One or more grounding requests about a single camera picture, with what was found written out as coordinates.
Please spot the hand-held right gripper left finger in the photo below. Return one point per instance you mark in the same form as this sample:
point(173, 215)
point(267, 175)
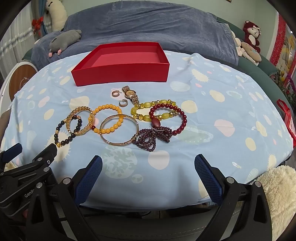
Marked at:
point(89, 179)

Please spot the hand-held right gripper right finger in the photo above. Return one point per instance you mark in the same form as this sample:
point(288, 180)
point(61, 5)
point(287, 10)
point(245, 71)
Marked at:
point(208, 179)

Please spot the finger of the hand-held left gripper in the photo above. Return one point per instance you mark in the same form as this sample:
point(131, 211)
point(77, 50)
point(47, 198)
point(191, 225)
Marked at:
point(46, 153)
point(12, 150)

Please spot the rose gold bangle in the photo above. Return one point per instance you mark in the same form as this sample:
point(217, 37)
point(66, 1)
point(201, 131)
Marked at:
point(120, 144)

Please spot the red cardboard box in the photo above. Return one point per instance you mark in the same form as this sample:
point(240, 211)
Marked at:
point(120, 74)

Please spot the light blue spotted tablecloth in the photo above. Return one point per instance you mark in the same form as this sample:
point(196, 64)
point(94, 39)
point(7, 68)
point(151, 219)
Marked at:
point(208, 115)

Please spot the round wooden top stool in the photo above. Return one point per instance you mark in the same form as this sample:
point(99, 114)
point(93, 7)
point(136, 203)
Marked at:
point(20, 78)

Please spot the cream fluffy blanket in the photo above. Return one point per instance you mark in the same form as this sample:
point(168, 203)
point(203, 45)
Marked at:
point(279, 192)

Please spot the rose gold hoop earring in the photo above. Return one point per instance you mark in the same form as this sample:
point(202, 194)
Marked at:
point(113, 94)
point(125, 104)

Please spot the gold wrist watch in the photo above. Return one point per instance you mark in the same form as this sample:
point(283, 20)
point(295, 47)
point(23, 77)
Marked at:
point(129, 93)

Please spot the red bag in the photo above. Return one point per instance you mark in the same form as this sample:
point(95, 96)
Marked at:
point(286, 113)

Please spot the window curtain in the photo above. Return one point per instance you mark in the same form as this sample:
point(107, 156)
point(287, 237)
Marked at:
point(16, 39)

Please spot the grey plush toy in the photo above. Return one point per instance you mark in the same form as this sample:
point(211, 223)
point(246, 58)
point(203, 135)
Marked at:
point(64, 39)

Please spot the green sofa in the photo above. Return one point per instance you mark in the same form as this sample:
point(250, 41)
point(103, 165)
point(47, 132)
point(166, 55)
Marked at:
point(266, 74)

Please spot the floral printed cloth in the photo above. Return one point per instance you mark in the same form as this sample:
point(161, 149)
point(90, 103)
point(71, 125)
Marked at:
point(286, 83)

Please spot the red ribbon bow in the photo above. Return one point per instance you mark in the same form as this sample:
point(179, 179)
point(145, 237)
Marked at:
point(37, 23)

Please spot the cookie shaped plush cushion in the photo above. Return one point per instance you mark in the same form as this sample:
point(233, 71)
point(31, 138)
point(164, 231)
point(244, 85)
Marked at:
point(251, 52)

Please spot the white plush toy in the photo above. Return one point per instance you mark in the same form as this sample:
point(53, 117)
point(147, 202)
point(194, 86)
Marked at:
point(57, 18)

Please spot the white plush cushion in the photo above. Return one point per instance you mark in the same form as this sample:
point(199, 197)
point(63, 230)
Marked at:
point(236, 42)

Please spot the red monkey plush toy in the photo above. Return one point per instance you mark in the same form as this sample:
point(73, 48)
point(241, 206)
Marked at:
point(251, 38)

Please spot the blue-grey blanket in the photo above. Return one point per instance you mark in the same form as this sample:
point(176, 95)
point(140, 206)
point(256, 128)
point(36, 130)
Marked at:
point(138, 23)

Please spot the red wall decoration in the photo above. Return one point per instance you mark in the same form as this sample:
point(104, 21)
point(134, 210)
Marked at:
point(281, 34)

